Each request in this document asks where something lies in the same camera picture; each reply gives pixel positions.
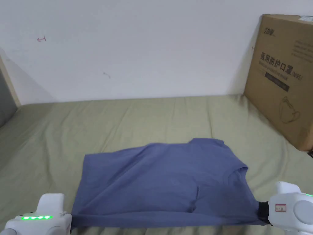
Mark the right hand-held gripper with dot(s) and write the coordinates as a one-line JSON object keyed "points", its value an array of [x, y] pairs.
{"points": [[291, 210]]}

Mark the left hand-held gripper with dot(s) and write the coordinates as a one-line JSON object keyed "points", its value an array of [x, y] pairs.
{"points": [[46, 220]]}

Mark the blue t-shirt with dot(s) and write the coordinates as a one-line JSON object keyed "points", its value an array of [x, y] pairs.
{"points": [[161, 183]]}

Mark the bed with pale green sheet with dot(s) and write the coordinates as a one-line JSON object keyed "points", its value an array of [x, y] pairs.
{"points": [[97, 127]]}

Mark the brown cardboard carton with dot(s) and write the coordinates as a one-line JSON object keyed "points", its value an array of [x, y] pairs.
{"points": [[281, 78]]}

